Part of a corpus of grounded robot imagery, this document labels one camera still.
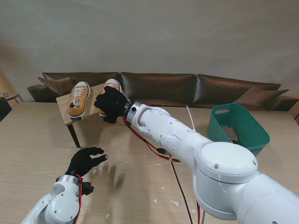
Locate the small wooden side table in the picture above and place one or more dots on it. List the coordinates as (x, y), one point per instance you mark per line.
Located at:
(14, 95)

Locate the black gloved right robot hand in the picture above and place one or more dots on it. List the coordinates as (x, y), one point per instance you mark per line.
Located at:
(112, 105)

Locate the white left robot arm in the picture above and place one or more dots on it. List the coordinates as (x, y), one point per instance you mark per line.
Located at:
(56, 203)

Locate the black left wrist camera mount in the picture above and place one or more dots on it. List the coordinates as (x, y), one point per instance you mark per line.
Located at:
(88, 188)

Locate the green plastic basin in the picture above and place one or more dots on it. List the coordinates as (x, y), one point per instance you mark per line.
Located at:
(233, 119)

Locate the dark chair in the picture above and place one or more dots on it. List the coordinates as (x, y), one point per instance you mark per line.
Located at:
(4, 108)

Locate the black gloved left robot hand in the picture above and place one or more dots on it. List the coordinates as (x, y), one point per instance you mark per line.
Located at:
(84, 161)

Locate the brown leather sofa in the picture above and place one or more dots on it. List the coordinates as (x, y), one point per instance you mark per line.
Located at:
(158, 86)

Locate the yellow canvas sneaker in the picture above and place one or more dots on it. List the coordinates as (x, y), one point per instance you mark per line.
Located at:
(78, 100)
(112, 82)

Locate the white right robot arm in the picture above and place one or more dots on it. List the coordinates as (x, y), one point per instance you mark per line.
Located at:
(210, 163)

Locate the small wooden bench black legs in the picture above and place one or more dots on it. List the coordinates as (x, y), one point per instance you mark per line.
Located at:
(92, 102)

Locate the brown sofa cushion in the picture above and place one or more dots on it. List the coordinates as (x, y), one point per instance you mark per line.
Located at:
(259, 96)
(56, 85)

